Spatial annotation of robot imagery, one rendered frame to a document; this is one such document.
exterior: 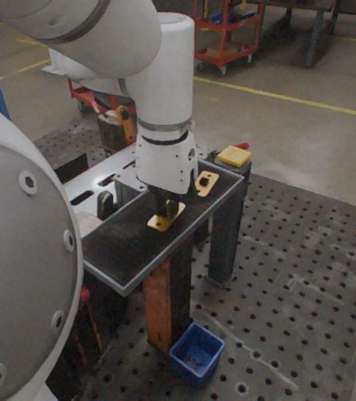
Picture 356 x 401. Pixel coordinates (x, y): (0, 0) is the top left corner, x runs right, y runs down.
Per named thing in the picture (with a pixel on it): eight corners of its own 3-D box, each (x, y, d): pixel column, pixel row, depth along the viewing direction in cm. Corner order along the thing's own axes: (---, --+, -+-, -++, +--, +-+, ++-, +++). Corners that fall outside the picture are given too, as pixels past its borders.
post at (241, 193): (216, 263, 117) (228, 149, 89) (236, 274, 114) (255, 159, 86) (203, 278, 113) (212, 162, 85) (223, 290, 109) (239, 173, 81)
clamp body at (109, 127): (120, 186, 150) (110, 106, 127) (146, 199, 144) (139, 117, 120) (101, 198, 144) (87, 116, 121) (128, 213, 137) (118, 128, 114)
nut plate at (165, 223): (168, 200, 71) (168, 195, 70) (186, 206, 69) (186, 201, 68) (146, 225, 65) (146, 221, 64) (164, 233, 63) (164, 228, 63)
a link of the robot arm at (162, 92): (121, 120, 52) (182, 129, 49) (111, 21, 43) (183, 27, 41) (143, 97, 58) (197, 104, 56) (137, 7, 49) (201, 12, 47)
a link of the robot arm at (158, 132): (203, 108, 55) (202, 126, 57) (154, 97, 58) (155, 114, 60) (178, 131, 49) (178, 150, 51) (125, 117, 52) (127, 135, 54)
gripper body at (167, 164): (205, 122, 56) (201, 180, 63) (149, 109, 59) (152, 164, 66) (182, 144, 51) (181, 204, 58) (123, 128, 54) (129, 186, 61)
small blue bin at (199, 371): (192, 338, 97) (194, 320, 91) (223, 360, 92) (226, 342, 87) (168, 370, 90) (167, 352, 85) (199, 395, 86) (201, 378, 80)
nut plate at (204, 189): (203, 171, 78) (203, 167, 77) (219, 175, 77) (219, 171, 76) (187, 193, 72) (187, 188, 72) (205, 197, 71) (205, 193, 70)
